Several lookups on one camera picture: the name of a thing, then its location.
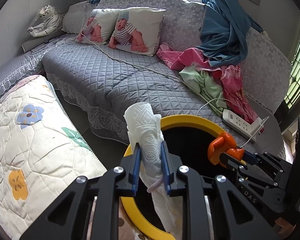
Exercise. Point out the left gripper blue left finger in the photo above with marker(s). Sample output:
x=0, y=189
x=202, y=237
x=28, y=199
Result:
x=135, y=171

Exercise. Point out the white tissue bundle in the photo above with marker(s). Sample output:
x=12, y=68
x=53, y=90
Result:
x=144, y=129

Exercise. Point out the blue curtain cloth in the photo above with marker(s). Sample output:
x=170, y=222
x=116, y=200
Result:
x=223, y=33

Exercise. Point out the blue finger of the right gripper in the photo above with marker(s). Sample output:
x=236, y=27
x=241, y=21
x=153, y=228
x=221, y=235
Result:
x=230, y=164
x=249, y=158

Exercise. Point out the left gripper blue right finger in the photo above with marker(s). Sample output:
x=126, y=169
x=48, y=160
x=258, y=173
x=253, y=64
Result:
x=165, y=166

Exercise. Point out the pink floral blanket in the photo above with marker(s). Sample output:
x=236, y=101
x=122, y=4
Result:
x=229, y=77

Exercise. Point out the orange mandarin peel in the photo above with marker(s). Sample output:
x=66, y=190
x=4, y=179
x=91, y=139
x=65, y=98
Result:
x=224, y=143

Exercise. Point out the right baby print pillow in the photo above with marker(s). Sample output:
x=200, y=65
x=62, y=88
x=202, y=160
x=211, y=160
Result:
x=137, y=30

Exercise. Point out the white power strip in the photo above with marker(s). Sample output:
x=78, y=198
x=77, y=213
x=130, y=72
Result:
x=238, y=124

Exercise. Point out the cream cartoon quilted table cover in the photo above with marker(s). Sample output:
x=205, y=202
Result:
x=41, y=153

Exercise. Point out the left baby print pillow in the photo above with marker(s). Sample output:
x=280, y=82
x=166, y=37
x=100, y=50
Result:
x=99, y=26

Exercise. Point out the white tiger plush toy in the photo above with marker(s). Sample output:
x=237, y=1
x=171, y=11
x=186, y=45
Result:
x=46, y=21

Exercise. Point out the yellow rimmed black trash bin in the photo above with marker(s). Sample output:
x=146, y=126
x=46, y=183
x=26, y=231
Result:
x=189, y=137

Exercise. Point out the light green cloth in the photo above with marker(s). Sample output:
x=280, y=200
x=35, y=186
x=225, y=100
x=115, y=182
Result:
x=204, y=84

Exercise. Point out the grey plain cushion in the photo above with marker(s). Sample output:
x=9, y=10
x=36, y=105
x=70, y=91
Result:
x=76, y=16

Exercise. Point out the white charger adapter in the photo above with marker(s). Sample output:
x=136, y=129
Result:
x=256, y=126

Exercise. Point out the baby print pillow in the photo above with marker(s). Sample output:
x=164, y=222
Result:
x=99, y=26
x=137, y=30

